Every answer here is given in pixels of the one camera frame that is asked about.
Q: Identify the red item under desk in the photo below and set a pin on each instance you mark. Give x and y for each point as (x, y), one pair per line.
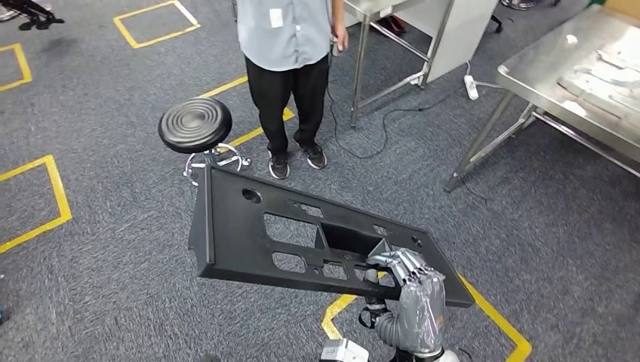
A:
(395, 25)

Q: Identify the person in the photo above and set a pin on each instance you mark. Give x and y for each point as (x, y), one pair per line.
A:
(285, 35)

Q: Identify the person's left hand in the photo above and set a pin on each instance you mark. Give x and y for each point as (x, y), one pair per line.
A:
(340, 37)

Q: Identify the black office chair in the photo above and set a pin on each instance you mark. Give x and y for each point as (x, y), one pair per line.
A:
(496, 22)

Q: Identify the black round stool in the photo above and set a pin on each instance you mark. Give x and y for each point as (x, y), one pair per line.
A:
(195, 125)

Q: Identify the white power strip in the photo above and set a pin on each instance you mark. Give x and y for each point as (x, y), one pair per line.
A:
(471, 87)

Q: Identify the steel frame table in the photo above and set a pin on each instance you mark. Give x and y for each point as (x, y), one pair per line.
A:
(360, 70)

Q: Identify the black plastic plate bracket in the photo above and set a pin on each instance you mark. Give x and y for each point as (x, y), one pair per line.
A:
(235, 250)

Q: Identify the white desk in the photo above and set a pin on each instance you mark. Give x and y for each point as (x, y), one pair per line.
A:
(465, 35)

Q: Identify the black chair base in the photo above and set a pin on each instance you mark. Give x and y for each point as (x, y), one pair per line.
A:
(35, 17)

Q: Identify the chrome stanchion base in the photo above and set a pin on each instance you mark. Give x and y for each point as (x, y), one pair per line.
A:
(522, 4)

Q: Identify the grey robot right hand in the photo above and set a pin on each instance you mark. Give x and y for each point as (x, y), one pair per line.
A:
(422, 315)

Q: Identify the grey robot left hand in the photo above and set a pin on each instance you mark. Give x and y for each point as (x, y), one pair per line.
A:
(210, 358)

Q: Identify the embossed metal plate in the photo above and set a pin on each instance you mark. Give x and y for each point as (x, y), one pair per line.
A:
(610, 75)

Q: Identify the small white object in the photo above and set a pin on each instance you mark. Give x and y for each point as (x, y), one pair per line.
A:
(571, 40)

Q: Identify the stainless steel workbench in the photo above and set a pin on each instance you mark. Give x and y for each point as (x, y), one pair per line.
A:
(540, 85)

